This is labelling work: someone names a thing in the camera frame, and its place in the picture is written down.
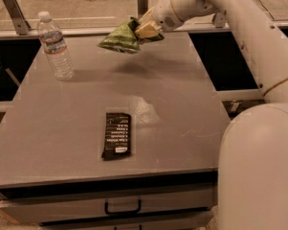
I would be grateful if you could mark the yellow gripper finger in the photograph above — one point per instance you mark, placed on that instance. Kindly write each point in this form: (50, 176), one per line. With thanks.
(148, 28)
(147, 17)

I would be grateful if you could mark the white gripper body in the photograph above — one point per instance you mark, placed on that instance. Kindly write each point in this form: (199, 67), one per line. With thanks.
(163, 15)

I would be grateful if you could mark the green jalapeno chip bag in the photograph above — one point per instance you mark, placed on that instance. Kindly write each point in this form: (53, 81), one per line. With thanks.
(123, 39)

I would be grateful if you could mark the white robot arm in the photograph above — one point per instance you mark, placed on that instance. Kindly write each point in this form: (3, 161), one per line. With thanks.
(253, 158)

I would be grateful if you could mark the black rxbar chocolate bar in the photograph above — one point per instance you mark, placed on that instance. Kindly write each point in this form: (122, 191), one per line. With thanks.
(117, 137)

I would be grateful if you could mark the clear plastic water bottle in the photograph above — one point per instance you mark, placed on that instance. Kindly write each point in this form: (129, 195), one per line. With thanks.
(55, 47)

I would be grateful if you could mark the grey upper drawer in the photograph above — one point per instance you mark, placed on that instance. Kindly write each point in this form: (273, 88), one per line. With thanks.
(91, 205)

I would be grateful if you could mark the middle metal railing bracket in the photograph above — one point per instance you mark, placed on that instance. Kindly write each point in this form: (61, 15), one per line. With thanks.
(142, 7)

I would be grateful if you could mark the metal railing bracket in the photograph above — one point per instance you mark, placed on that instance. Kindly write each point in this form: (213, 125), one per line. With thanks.
(219, 20)
(142, 7)
(20, 24)

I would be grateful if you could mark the right metal railing bracket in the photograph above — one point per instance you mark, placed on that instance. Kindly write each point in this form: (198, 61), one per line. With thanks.
(219, 20)

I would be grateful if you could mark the left metal railing bracket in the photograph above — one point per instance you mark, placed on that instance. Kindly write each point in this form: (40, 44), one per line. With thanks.
(20, 24)

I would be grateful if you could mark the black drawer handle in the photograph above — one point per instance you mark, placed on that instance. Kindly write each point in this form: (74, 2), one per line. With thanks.
(116, 207)

